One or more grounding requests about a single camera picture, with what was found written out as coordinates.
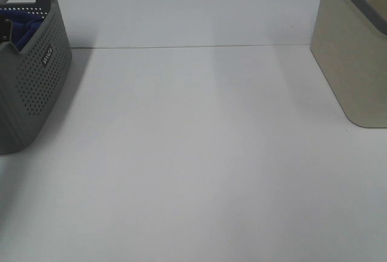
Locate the beige plastic basket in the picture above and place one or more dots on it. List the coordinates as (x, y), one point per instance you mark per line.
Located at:
(349, 45)

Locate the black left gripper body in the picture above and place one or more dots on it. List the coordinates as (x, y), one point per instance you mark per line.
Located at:
(6, 27)

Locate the grey perforated plastic basket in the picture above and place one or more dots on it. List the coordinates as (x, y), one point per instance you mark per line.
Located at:
(32, 79)

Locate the blue microfiber towel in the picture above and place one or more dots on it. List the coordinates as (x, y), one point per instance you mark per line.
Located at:
(25, 26)

